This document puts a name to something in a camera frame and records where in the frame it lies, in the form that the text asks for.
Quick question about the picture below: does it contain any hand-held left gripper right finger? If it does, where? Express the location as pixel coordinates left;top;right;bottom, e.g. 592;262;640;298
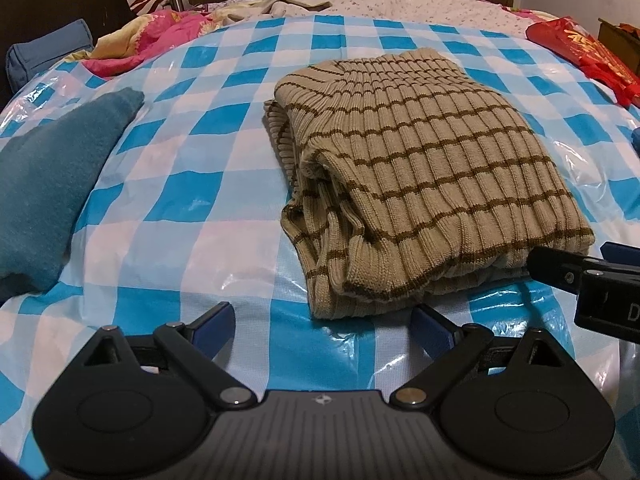
390;304;593;407

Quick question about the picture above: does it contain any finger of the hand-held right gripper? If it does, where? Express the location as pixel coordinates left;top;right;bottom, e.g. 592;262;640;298
600;241;640;262
527;246;640;292

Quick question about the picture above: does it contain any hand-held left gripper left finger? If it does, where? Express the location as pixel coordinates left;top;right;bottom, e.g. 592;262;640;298
70;302;258;408

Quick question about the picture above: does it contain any beige brown-striped knit sweater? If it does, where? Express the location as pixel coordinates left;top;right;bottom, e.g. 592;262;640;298
264;47;596;320

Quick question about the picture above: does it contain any blue white checkered plastic sheet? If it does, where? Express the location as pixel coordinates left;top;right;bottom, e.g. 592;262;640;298
0;14;640;461

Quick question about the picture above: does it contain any red plastic bag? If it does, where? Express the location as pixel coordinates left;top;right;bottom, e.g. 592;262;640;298
526;17;640;108

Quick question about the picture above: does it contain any wooden bedside cabinet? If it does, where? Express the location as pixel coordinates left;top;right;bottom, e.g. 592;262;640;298
597;17;640;76

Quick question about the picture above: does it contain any teal fleece cloth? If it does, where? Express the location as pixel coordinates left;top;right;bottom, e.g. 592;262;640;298
0;87;146;303

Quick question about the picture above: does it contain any white floral bedsheet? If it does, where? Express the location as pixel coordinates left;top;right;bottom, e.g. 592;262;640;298
280;0;531;23

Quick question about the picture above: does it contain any pink floral quilt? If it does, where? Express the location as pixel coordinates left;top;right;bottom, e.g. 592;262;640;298
82;7;221;78

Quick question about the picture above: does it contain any blue pillow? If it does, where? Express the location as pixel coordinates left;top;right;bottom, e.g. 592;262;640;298
6;19;96;93

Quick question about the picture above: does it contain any cream cloth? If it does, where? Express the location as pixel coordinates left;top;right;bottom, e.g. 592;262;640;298
215;0;333;23

